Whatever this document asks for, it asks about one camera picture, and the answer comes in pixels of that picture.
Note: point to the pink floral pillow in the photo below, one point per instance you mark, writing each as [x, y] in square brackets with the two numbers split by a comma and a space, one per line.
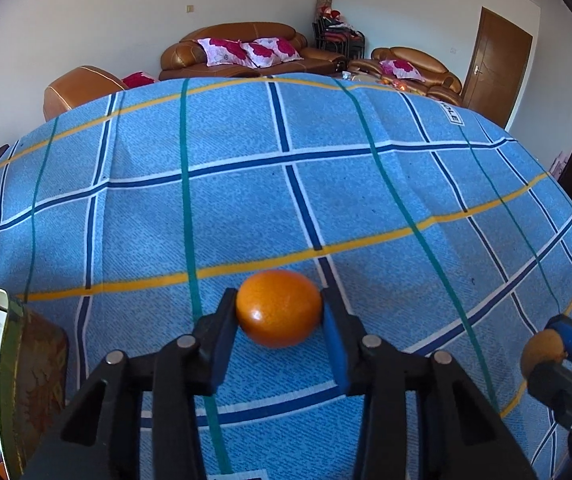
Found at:
[138, 80]
[226, 52]
[273, 51]
[400, 69]

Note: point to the brown leather armchair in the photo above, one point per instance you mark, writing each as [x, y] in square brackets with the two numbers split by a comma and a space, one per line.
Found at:
[81, 85]
[415, 55]

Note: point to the coffee table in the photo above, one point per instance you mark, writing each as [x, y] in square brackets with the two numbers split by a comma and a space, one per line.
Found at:
[365, 79]

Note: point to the brown wooden door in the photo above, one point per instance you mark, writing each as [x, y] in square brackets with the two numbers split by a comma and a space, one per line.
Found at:
[498, 65]

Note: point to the tall decorative vase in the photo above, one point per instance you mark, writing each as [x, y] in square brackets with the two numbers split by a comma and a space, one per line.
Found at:
[326, 5]

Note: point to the orange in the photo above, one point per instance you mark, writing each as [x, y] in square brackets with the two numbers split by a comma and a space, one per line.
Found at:
[278, 310]

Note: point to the small tan fruit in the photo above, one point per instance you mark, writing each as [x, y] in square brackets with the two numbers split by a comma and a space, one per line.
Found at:
[540, 352]

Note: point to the stacked dark chairs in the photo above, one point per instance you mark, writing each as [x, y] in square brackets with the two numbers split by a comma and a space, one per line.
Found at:
[338, 35]

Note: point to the blue plaid tablecloth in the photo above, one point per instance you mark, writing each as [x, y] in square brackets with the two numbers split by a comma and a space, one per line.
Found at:
[365, 200]

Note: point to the gold metal tin tray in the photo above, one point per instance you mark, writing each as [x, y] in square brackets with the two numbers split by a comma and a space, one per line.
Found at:
[31, 385]

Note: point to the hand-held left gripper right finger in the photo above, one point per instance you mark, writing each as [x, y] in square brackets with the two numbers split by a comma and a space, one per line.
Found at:
[338, 355]

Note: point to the brown leather sofa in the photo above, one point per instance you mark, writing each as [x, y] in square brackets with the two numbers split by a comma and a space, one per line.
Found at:
[246, 30]

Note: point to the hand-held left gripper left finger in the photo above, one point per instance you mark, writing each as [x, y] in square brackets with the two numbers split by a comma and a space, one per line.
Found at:
[213, 355]

